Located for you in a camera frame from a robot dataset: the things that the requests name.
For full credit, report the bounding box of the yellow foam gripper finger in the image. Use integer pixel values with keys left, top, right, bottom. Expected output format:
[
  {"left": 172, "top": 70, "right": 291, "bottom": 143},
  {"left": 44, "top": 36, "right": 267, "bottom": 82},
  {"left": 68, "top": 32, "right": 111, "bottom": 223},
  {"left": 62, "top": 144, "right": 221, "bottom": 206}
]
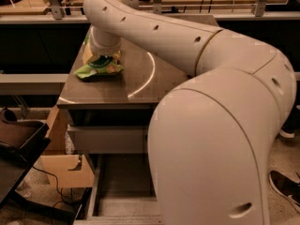
[{"left": 82, "top": 44, "right": 99, "bottom": 65}]

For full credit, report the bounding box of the green rice chip bag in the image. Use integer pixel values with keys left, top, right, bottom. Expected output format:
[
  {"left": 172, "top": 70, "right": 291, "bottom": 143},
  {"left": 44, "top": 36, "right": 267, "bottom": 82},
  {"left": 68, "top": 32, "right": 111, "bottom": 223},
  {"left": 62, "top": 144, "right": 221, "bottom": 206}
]
[{"left": 74, "top": 37, "right": 124, "bottom": 80}]

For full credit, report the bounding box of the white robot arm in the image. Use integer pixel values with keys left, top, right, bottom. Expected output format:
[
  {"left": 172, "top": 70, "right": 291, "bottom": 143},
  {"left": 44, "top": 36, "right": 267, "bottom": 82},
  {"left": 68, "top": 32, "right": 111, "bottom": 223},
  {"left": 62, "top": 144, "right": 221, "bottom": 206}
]
[{"left": 83, "top": 0, "right": 296, "bottom": 225}]

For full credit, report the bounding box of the grey drawer cabinet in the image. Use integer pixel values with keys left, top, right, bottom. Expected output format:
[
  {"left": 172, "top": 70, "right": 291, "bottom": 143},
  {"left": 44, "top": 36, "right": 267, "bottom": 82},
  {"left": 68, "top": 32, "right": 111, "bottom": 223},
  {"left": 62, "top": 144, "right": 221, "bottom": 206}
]
[{"left": 56, "top": 14, "right": 219, "bottom": 225}]

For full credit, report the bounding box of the open grey middle drawer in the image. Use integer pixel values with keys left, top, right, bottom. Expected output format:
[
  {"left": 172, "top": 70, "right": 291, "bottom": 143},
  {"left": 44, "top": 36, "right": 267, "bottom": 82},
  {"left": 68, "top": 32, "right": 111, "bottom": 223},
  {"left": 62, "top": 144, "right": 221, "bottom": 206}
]
[{"left": 73, "top": 154, "right": 164, "bottom": 225}]

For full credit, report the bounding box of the dark tray cart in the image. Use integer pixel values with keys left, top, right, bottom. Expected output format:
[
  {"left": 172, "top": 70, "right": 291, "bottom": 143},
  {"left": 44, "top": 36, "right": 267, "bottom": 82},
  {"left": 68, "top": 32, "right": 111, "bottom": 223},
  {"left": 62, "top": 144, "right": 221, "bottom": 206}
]
[{"left": 0, "top": 107, "right": 52, "bottom": 208}]

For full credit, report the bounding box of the cardboard box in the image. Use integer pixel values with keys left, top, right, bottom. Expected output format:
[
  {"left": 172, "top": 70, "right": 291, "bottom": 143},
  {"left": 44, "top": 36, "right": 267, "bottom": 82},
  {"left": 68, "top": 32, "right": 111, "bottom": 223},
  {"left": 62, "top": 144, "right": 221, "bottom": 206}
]
[{"left": 41, "top": 106, "right": 95, "bottom": 188}]

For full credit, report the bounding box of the black white sneaker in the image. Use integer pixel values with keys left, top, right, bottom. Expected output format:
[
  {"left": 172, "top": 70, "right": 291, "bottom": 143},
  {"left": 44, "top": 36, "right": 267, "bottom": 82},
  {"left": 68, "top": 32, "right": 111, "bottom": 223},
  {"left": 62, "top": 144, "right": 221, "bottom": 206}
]
[{"left": 269, "top": 171, "right": 300, "bottom": 213}]

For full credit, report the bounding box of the grey upper drawer with handle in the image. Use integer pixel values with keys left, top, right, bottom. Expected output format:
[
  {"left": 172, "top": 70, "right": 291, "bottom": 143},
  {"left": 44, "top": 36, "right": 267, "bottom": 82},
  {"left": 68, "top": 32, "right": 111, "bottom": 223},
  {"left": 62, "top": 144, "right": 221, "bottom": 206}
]
[{"left": 67, "top": 127, "right": 147, "bottom": 154}]

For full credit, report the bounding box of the black floor cable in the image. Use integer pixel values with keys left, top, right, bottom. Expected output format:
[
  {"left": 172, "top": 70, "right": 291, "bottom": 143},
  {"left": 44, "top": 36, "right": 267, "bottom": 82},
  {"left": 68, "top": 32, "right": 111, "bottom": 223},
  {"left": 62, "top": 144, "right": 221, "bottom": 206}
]
[{"left": 32, "top": 165, "right": 83, "bottom": 208}]

